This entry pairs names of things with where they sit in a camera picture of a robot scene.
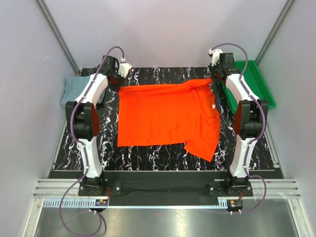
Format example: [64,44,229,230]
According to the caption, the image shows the orange t shirt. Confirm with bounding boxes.
[117,78,220,161]

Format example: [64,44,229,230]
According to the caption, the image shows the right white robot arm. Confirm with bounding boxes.
[208,49,269,196]

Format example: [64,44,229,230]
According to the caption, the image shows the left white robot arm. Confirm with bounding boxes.
[65,55,131,196]

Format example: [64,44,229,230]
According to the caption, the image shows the green plastic tray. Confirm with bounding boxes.
[222,60,277,114]

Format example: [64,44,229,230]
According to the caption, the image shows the folded grey-blue t shirt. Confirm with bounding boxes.
[60,75,94,108]

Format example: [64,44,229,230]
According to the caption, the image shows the black marbled table mat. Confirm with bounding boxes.
[53,66,281,171]

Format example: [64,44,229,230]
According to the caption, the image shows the left orange connector block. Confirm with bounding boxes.
[95,199,108,206]

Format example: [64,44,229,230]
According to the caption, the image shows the orange connector block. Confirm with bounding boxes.
[228,199,243,211]
[95,199,108,206]

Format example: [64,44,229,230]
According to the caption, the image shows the right orange connector block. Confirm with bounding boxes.
[228,199,243,211]

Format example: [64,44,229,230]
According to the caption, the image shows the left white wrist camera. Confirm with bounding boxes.
[118,58,132,78]

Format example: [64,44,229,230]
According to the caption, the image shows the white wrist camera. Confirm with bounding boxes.
[208,49,223,66]
[118,58,132,78]

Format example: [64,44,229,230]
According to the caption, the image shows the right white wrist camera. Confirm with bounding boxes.
[208,49,223,66]

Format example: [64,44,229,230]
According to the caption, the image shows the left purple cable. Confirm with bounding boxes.
[59,46,126,237]

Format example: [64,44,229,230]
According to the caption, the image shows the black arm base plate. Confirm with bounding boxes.
[79,171,253,207]

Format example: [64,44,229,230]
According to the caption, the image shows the aluminium frame rail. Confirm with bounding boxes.
[33,179,301,198]

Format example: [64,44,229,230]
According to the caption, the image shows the white slotted cable duct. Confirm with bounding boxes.
[43,198,107,208]

